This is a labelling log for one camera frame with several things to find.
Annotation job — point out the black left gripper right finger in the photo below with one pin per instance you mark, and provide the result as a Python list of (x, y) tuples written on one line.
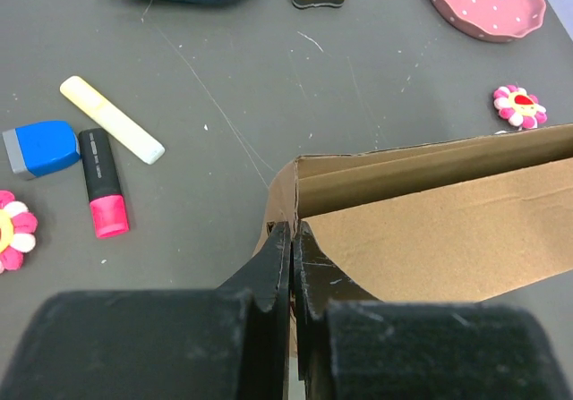
[(351, 345)]

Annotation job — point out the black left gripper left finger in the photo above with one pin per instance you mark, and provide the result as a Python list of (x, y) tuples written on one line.
[(230, 342)]

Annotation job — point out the brown cardboard box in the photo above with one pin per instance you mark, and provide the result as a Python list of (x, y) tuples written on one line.
[(457, 221)]

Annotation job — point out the black pink highlighter marker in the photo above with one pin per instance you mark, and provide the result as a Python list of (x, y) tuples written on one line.
[(105, 195)]

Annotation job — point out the pink flower charm left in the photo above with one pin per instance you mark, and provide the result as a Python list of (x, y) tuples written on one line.
[(18, 228)]

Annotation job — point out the pink flower charm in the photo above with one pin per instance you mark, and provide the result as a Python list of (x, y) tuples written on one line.
[(519, 108), (18, 228)]

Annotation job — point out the blue small eraser block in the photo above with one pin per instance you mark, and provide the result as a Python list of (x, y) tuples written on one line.
[(42, 148)]

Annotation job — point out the pink flower charm right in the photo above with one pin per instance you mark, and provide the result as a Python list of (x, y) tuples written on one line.
[(519, 108)]

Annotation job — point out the yellow pink marker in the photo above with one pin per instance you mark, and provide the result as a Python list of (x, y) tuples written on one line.
[(114, 121)]

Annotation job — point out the pink dotted plate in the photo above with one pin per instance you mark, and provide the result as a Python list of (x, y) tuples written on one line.
[(496, 21)]

